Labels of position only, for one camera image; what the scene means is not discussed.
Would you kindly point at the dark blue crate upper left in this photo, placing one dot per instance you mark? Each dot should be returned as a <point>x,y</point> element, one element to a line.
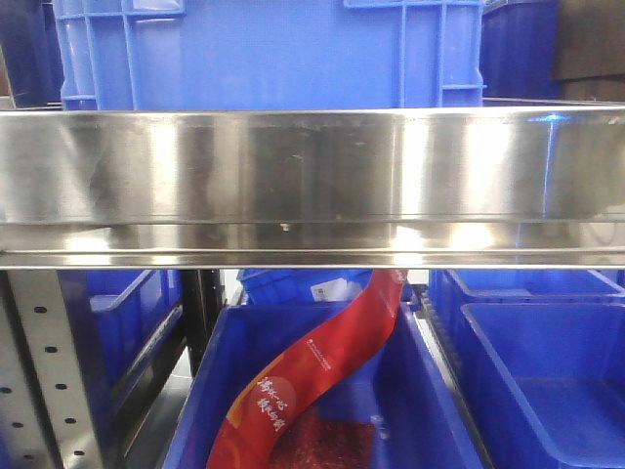
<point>30,53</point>

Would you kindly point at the dark blue crate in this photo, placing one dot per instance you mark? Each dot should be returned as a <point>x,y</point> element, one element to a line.
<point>518,46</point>
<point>30,53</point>

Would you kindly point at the blue bin behind centre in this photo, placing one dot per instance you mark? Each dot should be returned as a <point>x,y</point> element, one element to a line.
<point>307,286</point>

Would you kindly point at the blue bin right lower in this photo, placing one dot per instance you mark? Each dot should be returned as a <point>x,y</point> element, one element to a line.
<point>545,382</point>

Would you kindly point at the light blue ribbed crate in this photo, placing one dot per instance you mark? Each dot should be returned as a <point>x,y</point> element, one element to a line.
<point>269,54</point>

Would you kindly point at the blue bin centre lower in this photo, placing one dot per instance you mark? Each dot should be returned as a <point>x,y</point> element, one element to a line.
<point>408,415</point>

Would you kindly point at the blue bin behind right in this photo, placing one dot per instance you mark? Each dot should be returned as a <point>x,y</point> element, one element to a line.
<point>449,290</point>

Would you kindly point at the stainless steel shelf rack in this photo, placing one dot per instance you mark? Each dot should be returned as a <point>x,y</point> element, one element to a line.
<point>514,183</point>

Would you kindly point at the red printed snack bag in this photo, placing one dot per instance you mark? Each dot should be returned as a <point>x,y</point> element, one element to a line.
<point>287,386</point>

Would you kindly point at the blue bin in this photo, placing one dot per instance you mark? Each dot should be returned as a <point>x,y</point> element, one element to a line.
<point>449,290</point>
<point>307,286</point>
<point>545,382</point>
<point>134,311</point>
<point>408,415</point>

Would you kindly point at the dark blue crate upper right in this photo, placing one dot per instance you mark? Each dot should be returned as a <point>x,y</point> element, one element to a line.
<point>518,46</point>

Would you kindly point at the blue bin left lower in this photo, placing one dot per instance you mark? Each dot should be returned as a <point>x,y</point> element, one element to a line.
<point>134,311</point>

